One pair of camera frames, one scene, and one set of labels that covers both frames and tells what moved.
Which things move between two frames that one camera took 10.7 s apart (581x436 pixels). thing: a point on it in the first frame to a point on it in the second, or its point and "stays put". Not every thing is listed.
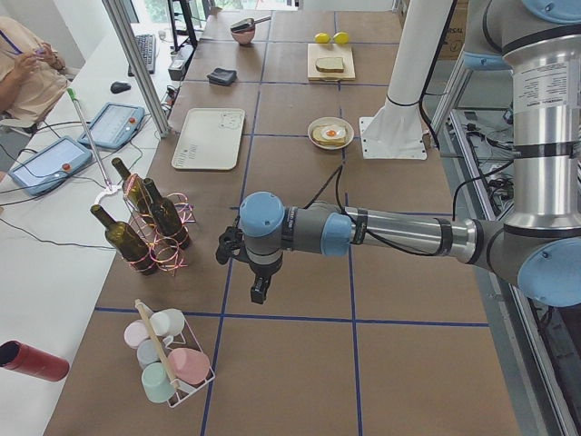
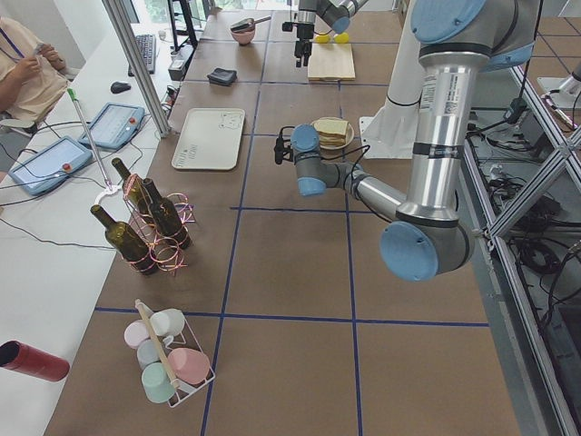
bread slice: (329, 64) to (331, 126)
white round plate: (331, 121) stays put
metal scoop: (247, 24) stays put
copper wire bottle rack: (162, 223) stays put
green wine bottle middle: (168, 216) stays put
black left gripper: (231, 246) to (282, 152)
